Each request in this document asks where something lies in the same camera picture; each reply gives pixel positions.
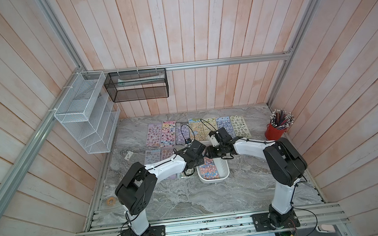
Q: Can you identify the white plastic storage box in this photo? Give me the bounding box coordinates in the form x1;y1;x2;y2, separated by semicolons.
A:
196;146;230;184

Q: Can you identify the green dinosaur sticker sheet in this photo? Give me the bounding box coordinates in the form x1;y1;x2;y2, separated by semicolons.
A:
179;168;195;178

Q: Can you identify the pink sticker sheet underneath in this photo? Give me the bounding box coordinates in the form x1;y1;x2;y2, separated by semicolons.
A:
199;157;220;180

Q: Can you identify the green frog sticker sheet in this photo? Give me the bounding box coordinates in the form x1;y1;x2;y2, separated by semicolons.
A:
230;115;252;138

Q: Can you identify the puffy gem sticker sheet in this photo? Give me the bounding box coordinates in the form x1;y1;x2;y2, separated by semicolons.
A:
175;122;190;145

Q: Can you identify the purple animal sticker sheet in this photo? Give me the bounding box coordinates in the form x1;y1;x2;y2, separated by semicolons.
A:
160;148;177;180

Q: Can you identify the blue penguin sticker sheet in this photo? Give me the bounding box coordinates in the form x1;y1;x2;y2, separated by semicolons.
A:
216;116;236;138

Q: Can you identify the panda sticker sheet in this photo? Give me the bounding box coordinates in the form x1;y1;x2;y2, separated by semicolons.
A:
188;118;208;142

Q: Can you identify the pink cartoon sticker sheet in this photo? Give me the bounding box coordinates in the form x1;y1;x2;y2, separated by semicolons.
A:
160;121;176;148

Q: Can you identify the pale pink sticker sheet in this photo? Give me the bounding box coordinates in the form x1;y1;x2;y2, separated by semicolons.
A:
146;123;162;148

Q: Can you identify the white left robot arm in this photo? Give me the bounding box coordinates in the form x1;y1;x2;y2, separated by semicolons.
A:
115;140;206;236

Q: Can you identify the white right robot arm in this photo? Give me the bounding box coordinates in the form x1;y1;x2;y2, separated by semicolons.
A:
207;127;307;216

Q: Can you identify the red metal pencil bucket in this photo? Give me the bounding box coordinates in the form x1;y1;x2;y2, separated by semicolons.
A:
265;124;287;141

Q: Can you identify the bundle of coloured pencils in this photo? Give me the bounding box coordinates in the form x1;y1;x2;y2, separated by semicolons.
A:
270;109;295;130

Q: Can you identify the brown tape roll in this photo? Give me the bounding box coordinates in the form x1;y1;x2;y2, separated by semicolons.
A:
106;197;116;206

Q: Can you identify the black wire mesh basket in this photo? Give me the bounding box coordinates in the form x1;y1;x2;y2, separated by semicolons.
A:
104;68;169;103

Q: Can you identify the white wire mesh shelf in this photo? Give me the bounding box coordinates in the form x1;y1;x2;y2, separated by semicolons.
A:
54;71;120;154

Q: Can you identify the aluminium mounting rail base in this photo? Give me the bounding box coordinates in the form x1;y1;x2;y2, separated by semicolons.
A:
76;203;350;236

